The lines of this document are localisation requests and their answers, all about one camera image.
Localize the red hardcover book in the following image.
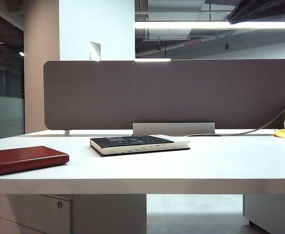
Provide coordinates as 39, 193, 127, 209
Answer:
0, 146, 70, 178

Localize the black hardcover book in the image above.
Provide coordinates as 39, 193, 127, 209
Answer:
90, 135, 191, 157

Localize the grey fabric desk partition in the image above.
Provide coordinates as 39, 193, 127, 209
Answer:
43, 59, 285, 131

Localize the short ceiling light strip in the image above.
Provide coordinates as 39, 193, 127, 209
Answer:
134, 58, 171, 62

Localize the long ceiling light strip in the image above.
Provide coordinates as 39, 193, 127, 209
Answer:
134, 21, 285, 30

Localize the white drawer cabinet with lock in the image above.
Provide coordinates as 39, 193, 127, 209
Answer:
0, 194, 147, 234

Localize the plain white cabinet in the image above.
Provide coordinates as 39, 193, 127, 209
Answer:
243, 194, 285, 234

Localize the grey metal cable flap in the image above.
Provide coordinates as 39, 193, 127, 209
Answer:
132, 122, 216, 137

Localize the silver metal wall plate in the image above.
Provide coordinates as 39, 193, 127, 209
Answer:
90, 41, 102, 61

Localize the grey cable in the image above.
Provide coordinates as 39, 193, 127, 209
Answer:
186, 107, 285, 137

